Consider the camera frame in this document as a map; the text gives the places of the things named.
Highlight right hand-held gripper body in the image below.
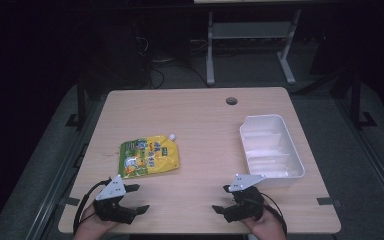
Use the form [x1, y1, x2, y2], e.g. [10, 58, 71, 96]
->
[221, 173, 267, 224]

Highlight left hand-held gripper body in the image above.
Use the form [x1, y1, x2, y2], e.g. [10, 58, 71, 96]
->
[92, 174, 138, 225]

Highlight person's right hand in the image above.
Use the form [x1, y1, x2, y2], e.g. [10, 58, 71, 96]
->
[241, 203, 288, 240]

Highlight person's left hand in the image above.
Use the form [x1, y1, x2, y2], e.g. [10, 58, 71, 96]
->
[72, 202, 121, 240]

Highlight yellow green spouted pouch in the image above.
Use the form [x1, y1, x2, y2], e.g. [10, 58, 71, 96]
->
[117, 133, 181, 180]

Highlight dark tape strip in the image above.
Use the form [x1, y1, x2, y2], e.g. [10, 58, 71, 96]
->
[316, 196, 343, 208]
[63, 196, 81, 207]

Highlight white plastic bin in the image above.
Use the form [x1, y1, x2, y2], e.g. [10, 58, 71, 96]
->
[238, 113, 306, 188]

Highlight black metal stand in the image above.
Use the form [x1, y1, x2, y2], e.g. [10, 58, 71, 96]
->
[346, 68, 378, 130]
[65, 79, 88, 130]

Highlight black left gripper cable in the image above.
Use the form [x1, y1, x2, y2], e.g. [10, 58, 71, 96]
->
[72, 178, 113, 235]

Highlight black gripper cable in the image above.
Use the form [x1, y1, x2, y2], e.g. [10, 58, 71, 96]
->
[72, 178, 113, 235]
[259, 192, 288, 235]

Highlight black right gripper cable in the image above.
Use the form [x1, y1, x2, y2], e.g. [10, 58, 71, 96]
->
[259, 192, 288, 235]

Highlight black floor cables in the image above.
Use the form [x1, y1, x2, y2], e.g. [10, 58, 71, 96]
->
[133, 35, 212, 90]

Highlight white metal desk frame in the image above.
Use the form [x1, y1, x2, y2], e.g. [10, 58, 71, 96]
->
[205, 7, 303, 87]

